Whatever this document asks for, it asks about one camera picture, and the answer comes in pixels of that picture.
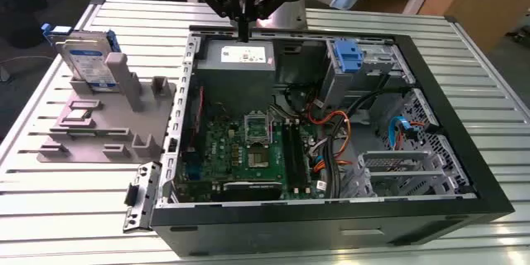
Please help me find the hard disk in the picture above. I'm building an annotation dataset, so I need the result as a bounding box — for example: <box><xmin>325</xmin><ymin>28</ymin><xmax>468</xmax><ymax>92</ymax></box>
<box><xmin>40</xmin><ymin>22</ymin><xmax>118</xmax><ymax>95</ymax></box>

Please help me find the power wire with black plug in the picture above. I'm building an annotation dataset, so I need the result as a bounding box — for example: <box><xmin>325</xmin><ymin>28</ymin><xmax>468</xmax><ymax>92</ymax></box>
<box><xmin>396</xmin><ymin>122</ymin><xmax>419</xmax><ymax>153</ymax></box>

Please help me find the CPU socket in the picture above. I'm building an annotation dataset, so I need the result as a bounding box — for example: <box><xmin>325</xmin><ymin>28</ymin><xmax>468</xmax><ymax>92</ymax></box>
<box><xmin>243</xmin><ymin>144</ymin><xmax>273</xmax><ymax>169</ymax></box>

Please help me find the black RAM slot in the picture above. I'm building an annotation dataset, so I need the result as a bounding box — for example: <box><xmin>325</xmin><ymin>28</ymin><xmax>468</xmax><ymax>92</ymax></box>
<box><xmin>293</xmin><ymin>118</ymin><xmax>313</xmax><ymax>194</ymax></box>
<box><xmin>283</xmin><ymin>118</ymin><xmax>301</xmax><ymax>194</ymax></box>

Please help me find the black open PC case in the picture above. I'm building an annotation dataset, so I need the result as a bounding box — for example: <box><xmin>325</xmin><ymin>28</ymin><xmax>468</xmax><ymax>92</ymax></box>
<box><xmin>148</xmin><ymin>24</ymin><xmax>516</xmax><ymax>258</ymax></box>

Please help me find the wooden cabinet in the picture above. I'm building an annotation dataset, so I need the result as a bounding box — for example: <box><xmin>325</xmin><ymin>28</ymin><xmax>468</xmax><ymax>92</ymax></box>
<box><xmin>421</xmin><ymin>0</ymin><xmax>530</xmax><ymax>56</ymax></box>

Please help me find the silver CPU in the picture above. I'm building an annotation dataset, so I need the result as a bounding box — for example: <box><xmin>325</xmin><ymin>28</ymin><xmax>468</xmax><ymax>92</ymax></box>
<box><xmin>65</xmin><ymin>110</ymin><xmax>92</xmax><ymax>123</ymax></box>

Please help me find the metal disk bay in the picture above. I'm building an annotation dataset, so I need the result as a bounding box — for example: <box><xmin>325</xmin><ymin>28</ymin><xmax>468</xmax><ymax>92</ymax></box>
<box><xmin>356</xmin><ymin>149</ymin><xmax>472</xmax><ymax>198</ymax></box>

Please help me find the black curved cable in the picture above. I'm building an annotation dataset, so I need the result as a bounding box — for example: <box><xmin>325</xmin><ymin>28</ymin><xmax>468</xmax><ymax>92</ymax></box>
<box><xmin>345</xmin><ymin>88</ymin><xmax>413</xmax><ymax>120</ymax></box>

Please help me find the blue plastic drive latch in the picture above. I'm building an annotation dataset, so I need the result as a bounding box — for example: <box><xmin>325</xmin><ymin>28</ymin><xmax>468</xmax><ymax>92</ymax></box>
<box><xmin>333</xmin><ymin>39</ymin><xmax>364</xmax><ymax>74</ymax></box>

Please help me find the black office chair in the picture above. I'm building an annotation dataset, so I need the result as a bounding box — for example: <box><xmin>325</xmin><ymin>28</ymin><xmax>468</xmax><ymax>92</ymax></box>
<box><xmin>0</xmin><ymin>0</ymin><xmax>49</xmax><ymax>49</ymax></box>

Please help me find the grey expansion slot bracket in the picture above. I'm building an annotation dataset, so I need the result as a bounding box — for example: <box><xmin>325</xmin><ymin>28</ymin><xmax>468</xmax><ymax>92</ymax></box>
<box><xmin>121</xmin><ymin>161</ymin><xmax>162</xmax><ymax>235</ymax></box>

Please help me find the metal socket cover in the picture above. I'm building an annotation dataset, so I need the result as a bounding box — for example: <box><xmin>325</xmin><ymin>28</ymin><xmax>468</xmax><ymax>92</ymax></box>
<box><xmin>243</xmin><ymin>112</ymin><xmax>273</xmax><ymax>146</ymax></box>

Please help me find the orange wire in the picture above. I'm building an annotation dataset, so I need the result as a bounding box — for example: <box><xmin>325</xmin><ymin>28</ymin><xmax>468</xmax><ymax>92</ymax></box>
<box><xmin>307</xmin><ymin>109</ymin><xmax>353</xmax><ymax>162</ymax></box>

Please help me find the green motherboard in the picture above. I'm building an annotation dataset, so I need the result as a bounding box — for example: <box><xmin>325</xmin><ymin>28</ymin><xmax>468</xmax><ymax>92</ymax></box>
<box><xmin>173</xmin><ymin>109</ymin><xmax>331</xmax><ymax>202</ymax></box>

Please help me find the black graphics card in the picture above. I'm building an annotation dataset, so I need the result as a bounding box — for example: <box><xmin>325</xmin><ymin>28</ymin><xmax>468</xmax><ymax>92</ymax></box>
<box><xmin>221</xmin><ymin>179</ymin><xmax>285</xmax><ymax>203</ymax></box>

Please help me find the thin red wire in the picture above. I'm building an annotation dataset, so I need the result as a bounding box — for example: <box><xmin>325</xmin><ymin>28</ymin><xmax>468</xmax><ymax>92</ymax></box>
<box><xmin>188</xmin><ymin>86</ymin><xmax>205</xmax><ymax>151</ymax></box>

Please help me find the grey power supply unit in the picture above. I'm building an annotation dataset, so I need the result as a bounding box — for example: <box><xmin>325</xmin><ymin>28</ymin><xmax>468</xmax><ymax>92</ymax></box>
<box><xmin>193</xmin><ymin>40</ymin><xmax>277</xmax><ymax>114</ymax></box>

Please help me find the grey metal drive cage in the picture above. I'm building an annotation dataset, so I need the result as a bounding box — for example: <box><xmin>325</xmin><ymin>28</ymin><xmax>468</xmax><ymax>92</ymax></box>
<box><xmin>321</xmin><ymin>38</ymin><xmax>416</xmax><ymax>109</ymax></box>

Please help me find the black cable bundle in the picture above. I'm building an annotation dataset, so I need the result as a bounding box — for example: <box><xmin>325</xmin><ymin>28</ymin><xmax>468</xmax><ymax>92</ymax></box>
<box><xmin>321</xmin><ymin>131</ymin><xmax>345</xmax><ymax>199</ymax></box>

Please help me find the grey parts rack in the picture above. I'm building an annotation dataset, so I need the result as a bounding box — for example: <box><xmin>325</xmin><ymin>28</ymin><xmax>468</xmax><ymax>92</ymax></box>
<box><xmin>36</xmin><ymin>53</ymin><xmax>177</xmax><ymax>164</ymax></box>

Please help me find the office chair base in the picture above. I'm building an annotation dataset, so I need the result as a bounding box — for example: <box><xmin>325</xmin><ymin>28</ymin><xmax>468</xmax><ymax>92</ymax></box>
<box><xmin>504</xmin><ymin>10</ymin><xmax>530</xmax><ymax>42</ymax></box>

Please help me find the blue data wire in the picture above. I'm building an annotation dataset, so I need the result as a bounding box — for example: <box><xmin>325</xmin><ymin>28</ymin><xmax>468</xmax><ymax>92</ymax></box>
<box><xmin>387</xmin><ymin>115</ymin><xmax>428</xmax><ymax>154</ymax></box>

